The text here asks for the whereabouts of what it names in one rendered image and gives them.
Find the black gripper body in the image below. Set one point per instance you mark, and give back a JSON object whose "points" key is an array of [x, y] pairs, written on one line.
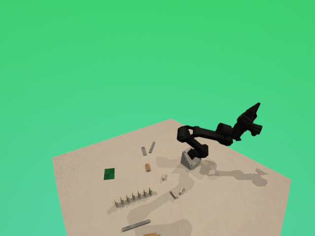
{"points": [[242, 124]]}

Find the dark green flat square mat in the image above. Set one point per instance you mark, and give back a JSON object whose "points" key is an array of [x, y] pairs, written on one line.
{"points": [[109, 174]]}

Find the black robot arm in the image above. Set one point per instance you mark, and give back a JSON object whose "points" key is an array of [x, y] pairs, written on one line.
{"points": [[224, 134]]}

